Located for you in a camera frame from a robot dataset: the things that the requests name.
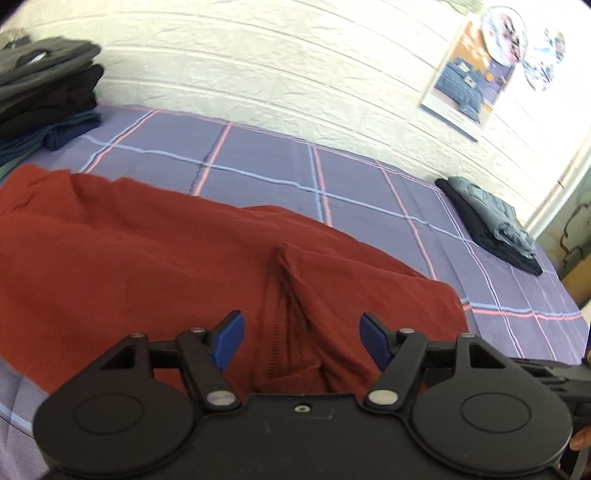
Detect cartoon wall decoration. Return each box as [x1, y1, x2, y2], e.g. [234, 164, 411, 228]
[538, 176, 591, 307]

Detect folded light blue jeans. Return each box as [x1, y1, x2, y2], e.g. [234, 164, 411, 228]
[448, 176, 536, 258]

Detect bedding poster on wall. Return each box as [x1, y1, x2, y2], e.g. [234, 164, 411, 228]
[421, 19, 516, 142]

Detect red pants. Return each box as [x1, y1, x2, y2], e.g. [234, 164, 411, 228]
[1, 165, 467, 396]

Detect white door frame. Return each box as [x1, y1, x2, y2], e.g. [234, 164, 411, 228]
[525, 136, 591, 239]

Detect folded dark navy pants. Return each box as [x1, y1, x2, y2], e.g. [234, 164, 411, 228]
[435, 179, 543, 276]

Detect stack of dark folded clothes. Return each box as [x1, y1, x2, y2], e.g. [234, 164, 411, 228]
[1, 37, 104, 170]

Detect purple plaid bed sheet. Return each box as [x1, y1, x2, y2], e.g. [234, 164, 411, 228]
[0, 104, 585, 480]

